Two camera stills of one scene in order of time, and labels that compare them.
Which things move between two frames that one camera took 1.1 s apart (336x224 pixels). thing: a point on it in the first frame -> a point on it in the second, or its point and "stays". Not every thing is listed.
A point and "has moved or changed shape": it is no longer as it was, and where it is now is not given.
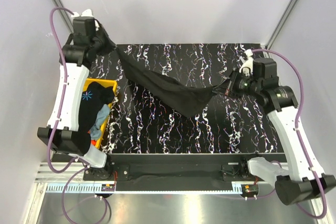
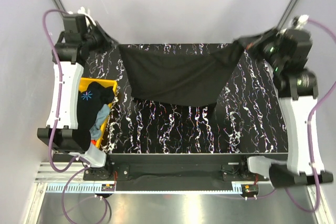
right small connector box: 250,189 stays
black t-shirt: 186,94 has moved or changed shape
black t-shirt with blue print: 94,99 stays
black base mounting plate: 175,171 stays
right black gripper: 233,76 -> 254,41
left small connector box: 108,187 stays
